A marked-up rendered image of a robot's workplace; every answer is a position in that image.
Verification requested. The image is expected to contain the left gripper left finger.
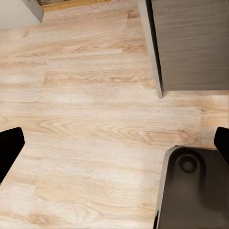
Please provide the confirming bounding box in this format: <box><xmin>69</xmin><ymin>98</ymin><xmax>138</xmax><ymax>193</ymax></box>
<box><xmin>0</xmin><ymin>127</ymin><xmax>25</xmax><ymax>184</ymax></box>

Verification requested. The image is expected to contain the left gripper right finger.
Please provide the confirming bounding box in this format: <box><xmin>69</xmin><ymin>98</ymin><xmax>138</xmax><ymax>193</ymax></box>
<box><xmin>214</xmin><ymin>127</ymin><xmax>229</xmax><ymax>165</ymax></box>

